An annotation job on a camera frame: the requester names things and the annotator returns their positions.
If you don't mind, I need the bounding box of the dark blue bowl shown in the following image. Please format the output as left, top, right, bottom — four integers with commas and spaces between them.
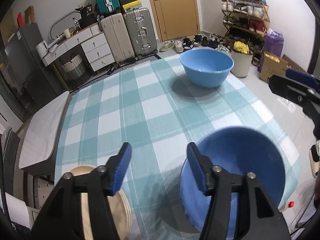
179, 127, 285, 231

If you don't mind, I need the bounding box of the light blue bowl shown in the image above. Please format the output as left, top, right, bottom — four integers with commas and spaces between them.
180, 48, 234, 88

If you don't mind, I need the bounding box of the brown patterned board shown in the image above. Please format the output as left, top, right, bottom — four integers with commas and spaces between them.
282, 54, 306, 73

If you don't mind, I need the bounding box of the cardboard box with cat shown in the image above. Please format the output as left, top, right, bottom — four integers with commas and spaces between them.
259, 52, 289, 83

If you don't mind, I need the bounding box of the purple plastic bag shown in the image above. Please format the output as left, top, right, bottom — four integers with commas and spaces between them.
258, 28, 284, 72

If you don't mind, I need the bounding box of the white bin with yellow bag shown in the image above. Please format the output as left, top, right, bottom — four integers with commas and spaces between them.
231, 41, 253, 78

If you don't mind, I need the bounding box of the wooden shoe rack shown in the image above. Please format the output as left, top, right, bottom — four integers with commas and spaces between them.
221, 0, 270, 66

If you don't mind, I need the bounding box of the teal checkered tablecloth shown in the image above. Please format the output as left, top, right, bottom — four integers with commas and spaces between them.
55, 56, 301, 239

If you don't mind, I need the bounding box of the dark grey refrigerator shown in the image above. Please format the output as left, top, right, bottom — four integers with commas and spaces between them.
1, 23, 65, 114

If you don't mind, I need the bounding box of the striped laundry basket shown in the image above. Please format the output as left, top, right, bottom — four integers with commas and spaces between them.
61, 54, 90, 81

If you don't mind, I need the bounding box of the wooden door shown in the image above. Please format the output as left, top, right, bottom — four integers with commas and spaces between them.
150, 0, 199, 41

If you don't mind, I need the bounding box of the white drawer desk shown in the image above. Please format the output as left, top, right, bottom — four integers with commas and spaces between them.
42, 23, 115, 72

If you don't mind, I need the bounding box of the silver aluminium suitcase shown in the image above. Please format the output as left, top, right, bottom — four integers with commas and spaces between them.
123, 8, 158, 59

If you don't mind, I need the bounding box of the beige suitcase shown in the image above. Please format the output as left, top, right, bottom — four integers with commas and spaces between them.
100, 13, 135, 63

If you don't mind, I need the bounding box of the oval mirror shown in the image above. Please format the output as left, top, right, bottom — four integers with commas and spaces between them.
49, 10, 81, 41

